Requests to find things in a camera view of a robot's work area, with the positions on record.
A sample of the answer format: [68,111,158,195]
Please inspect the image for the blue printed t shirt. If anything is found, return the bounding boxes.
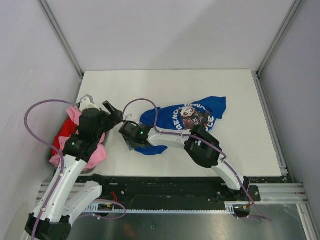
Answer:
[134,96,227,156]

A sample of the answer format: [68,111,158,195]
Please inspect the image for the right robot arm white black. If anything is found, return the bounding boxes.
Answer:
[119,121,250,201]

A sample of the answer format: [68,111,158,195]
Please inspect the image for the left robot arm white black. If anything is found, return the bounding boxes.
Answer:
[25,96,123,240]

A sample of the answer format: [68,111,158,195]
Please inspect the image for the grey laundry basket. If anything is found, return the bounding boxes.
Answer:
[48,107,109,174]

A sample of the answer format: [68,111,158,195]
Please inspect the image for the red t shirt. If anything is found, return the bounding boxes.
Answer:
[53,117,79,152]

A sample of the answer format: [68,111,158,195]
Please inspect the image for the pink t shirt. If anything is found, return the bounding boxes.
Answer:
[48,106,108,172]

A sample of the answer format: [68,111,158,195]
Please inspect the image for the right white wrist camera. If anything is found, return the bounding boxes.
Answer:
[124,113,135,122]

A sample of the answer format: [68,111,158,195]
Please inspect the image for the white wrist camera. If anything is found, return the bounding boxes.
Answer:
[124,113,135,122]
[78,94,99,112]

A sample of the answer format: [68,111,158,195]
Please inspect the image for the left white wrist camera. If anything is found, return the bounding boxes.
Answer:
[78,94,99,112]

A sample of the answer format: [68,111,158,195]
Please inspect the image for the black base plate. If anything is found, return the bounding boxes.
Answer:
[82,176,261,211]

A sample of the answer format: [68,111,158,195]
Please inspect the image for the grey slotted cable duct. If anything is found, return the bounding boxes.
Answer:
[83,201,251,215]

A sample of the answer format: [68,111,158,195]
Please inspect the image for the left aluminium frame post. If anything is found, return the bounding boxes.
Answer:
[37,0,84,79]

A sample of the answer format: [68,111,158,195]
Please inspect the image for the aluminium frame post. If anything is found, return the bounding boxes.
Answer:
[37,0,84,79]
[256,0,305,76]

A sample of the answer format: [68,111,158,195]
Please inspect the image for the right aluminium frame post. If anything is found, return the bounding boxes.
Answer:
[256,0,305,76]

